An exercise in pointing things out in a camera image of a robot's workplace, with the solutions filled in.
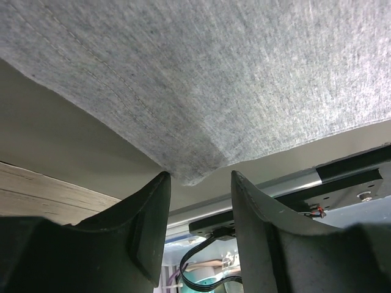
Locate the grey t shirt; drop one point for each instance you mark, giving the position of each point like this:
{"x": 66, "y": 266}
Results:
{"x": 201, "y": 85}

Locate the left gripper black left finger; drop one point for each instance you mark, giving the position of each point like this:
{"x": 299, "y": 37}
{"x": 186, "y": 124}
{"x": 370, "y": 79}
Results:
{"x": 117, "y": 250}

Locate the green children's book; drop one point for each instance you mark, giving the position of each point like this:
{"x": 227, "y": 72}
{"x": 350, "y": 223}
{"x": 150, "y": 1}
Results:
{"x": 28, "y": 193}

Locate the aluminium frame rail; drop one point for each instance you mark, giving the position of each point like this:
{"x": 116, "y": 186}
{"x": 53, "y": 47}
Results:
{"x": 314, "y": 192}

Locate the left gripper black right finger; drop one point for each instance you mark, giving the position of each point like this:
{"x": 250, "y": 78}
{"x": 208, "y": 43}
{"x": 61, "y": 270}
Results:
{"x": 322, "y": 259}

